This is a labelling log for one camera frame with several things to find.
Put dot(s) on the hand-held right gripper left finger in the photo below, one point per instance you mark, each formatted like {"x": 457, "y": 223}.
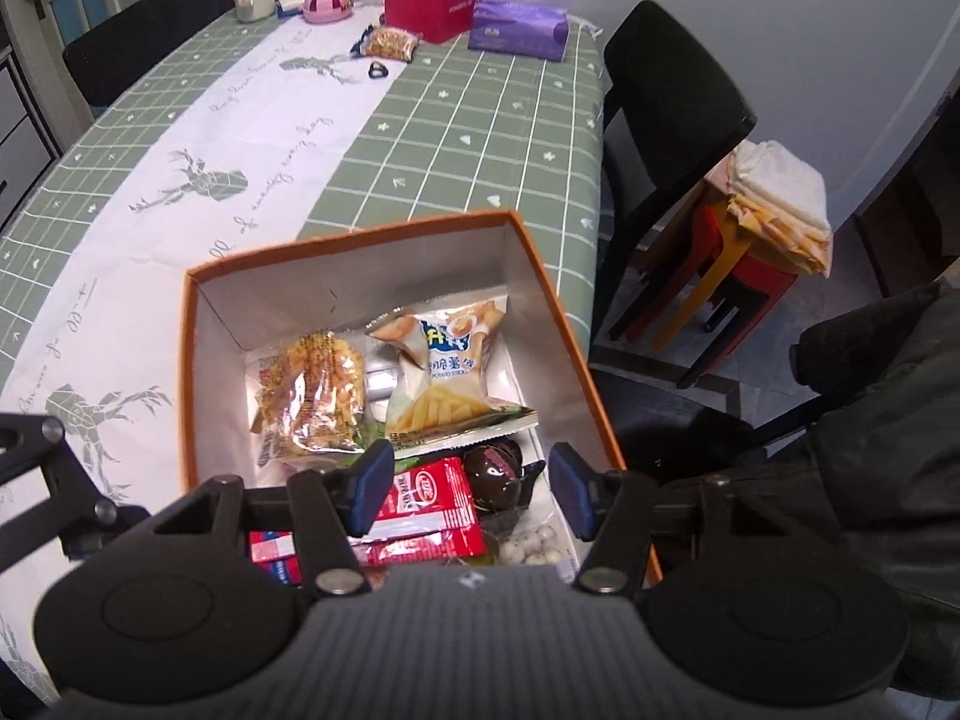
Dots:
{"x": 371, "y": 487}

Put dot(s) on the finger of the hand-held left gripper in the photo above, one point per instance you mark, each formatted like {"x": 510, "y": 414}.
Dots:
{"x": 82, "y": 480}

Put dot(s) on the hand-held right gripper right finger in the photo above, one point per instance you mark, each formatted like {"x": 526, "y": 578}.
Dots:
{"x": 574, "y": 495}

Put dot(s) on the clear bag of coated peanuts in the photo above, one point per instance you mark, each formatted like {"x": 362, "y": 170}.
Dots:
{"x": 532, "y": 546}

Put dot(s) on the red snack packet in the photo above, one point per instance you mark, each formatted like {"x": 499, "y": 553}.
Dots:
{"x": 274, "y": 551}
{"x": 439, "y": 510}

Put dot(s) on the black chocolate pouch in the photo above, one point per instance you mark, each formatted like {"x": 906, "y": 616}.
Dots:
{"x": 495, "y": 472}

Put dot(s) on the grey snack packet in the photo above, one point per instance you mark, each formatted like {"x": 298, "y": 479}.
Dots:
{"x": 379, "y": 382}

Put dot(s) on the crispy pastry snack bag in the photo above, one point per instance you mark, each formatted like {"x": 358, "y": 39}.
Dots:
{"x": 315, "y": 390}

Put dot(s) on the potato sticks bag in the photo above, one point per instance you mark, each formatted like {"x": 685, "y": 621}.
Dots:
{"x": 442, "y": 375}

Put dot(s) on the orange cardboard box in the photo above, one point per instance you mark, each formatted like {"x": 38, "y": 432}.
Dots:
{"x": 375, "y": 270}

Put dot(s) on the red plastic stool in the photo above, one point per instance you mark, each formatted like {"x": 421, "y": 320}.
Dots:
{"x": 720, "y": 277}

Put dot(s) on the dark jacket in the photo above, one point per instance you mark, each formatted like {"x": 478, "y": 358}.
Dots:
{"x": 885, "y": 465}

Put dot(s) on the green checked tablecloth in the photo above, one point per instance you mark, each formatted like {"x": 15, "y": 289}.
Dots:
{"x": 465, "y": 165}

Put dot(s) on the grey drawer cabinet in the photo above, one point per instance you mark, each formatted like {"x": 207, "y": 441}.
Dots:
{"x": 22, "y": 127}

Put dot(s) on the black clip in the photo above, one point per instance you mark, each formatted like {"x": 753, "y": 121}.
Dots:
{"x": 377, "y": 70}

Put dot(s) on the black chair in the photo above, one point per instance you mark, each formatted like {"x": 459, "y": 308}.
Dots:
{"x": 675, "y": 82}
{"x": 150, "y": 30}

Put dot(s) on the nut snack bag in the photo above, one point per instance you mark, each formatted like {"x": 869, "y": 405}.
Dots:
{"x": 390, "y": 43}

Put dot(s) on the purple tissue pack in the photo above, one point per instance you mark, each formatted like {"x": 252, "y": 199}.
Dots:
{"x": 517, "y": 30}

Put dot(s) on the pink gift box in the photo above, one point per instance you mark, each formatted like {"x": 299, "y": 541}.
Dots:
{"x": 431, "y": 7}

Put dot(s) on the pink round container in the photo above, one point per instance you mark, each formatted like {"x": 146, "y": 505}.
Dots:
{"x": 326, "y": 4}

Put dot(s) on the small blue and white box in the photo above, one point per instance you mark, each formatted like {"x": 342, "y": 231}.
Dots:
{"x": 292, "y": 7}

